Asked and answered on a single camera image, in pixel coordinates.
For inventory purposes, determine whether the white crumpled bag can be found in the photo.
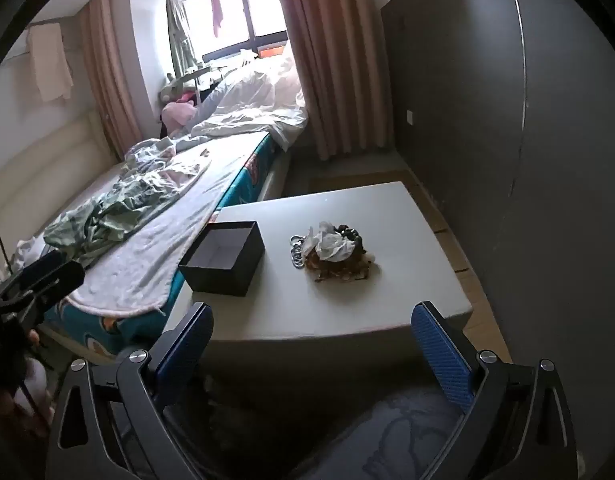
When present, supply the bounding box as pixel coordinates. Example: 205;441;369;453
307;221;358;262

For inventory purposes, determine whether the white fleece blanket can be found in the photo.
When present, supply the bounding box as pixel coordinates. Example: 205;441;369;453
68;135;268;318

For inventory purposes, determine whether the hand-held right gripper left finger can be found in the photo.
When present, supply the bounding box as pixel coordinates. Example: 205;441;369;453
46;301;214;480

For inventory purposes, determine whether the hanging green garment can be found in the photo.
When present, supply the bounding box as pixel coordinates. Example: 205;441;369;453
165;0;201;78

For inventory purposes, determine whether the green crumpled quilt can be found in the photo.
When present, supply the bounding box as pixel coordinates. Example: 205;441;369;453
42;137;198;266

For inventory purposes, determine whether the black cardboard box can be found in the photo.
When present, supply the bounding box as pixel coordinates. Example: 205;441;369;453
178;220;266;297

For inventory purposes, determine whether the silver ring bracelet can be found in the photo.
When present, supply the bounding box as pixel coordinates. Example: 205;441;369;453
288;234;311;270

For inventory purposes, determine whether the beige hanging towel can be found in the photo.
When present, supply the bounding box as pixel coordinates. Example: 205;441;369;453
26;22;74;103

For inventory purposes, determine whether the pink plush toy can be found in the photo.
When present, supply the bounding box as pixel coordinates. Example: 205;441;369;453
162;101;197;133

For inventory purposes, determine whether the dark framed window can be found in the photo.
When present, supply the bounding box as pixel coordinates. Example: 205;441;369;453
162;0;288;61

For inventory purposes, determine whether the white duvet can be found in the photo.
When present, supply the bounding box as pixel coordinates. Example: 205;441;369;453
190;50;311;153

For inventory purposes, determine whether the narrow peach curtain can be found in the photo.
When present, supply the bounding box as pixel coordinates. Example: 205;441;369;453
78;0;146;163

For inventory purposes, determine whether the hanging pink garment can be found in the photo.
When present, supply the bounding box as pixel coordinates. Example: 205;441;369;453
208;0;224;38

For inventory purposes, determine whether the green plush toy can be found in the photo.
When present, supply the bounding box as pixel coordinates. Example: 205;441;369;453
160;74;183;101

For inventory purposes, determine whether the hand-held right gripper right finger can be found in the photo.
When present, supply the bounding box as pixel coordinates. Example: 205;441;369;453
411;301;581;480

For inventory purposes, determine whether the wide peach curtain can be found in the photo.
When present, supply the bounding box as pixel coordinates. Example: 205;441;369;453
268;0;394;161

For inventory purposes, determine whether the cream padded headboard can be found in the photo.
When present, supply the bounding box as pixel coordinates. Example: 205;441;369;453
0;110;118;261

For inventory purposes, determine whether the grey patterned cloth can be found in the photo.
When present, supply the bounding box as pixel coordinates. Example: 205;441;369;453
268;390;468;480

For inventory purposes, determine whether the bed with teal printed sheet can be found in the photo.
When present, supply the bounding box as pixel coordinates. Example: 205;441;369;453
0;127;294;361

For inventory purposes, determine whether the white low table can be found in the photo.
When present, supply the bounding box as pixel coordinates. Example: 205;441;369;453
162;181;474;356

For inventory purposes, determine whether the pile of mixed jewelry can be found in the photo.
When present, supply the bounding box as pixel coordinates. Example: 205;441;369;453
307;222;381;283

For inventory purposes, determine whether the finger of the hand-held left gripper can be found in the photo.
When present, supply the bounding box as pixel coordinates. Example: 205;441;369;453
15;249;86;311

